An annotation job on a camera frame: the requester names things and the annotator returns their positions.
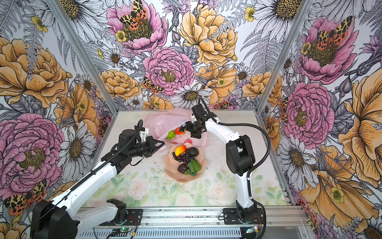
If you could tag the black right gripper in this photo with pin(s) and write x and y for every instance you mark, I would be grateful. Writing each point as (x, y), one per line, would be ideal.
(196, 135)

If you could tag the right aluminium corner post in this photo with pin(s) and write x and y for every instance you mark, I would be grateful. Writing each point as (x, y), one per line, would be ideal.
(290, 40)

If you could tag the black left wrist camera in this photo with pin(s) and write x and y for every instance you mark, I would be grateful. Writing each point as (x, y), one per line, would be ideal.
(128, 134)

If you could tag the dark purple plum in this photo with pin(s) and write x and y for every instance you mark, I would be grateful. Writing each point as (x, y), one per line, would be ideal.
(183, 168)

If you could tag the green lime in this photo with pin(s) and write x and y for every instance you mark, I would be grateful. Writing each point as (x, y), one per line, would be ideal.
(171, 134)

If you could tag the orange yellow mango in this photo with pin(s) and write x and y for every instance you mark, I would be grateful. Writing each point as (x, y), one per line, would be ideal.
(180, 150)

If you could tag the aluminium corner post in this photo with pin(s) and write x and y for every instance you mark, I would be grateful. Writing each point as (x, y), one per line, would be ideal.
(290, 40)
(74, 39)

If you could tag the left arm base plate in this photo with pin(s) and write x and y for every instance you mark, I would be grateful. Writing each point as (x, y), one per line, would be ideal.
(130, 217)

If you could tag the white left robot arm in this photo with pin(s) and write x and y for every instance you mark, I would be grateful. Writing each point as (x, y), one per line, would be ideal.
(61, 219)

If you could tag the left aluminium corner post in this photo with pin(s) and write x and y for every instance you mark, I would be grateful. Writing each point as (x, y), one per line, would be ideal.
(74, 39)

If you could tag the dark grape bunch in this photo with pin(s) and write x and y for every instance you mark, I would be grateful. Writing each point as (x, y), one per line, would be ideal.
(182, 158)

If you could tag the pink flower-shaped bowl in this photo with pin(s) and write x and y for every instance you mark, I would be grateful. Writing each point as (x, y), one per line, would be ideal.
(171, 165)

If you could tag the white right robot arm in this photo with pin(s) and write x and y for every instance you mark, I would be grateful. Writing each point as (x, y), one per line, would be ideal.
(239, 154)

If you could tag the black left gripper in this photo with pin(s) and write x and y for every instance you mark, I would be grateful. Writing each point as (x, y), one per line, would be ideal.
(149, 139)

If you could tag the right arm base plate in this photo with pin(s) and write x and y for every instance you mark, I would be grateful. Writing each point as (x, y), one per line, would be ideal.
(238, 216)

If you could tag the pink plastic bag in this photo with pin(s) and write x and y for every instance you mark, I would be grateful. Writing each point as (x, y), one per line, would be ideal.
(160, 123)

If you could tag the dark avocado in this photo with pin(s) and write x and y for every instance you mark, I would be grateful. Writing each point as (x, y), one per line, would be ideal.
(192, 152)

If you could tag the aluminium front rail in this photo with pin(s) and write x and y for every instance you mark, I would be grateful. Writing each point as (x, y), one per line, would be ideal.
(282, 222)

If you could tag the red apple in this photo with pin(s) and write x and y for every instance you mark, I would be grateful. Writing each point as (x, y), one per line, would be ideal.
(179, 131)

